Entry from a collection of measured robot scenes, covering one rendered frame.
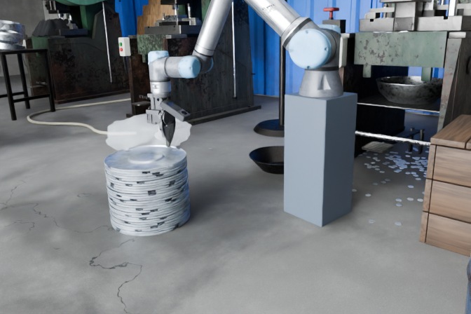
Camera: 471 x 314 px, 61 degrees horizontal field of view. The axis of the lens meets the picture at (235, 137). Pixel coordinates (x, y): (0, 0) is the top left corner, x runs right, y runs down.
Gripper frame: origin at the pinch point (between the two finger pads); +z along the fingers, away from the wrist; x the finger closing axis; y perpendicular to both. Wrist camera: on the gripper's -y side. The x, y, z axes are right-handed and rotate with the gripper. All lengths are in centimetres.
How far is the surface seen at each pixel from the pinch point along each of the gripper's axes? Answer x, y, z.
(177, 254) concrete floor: 31.4, -22.7, 25.1
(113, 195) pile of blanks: 27.3, 5.3, 11.3
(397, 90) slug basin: -76, -76, -13
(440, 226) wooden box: -4, -96, 18
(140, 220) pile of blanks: 26.6, -5.0, 19.1
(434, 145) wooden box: -6, -92, -7
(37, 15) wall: -374, 524, -73
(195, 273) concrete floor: 38, -33, 25
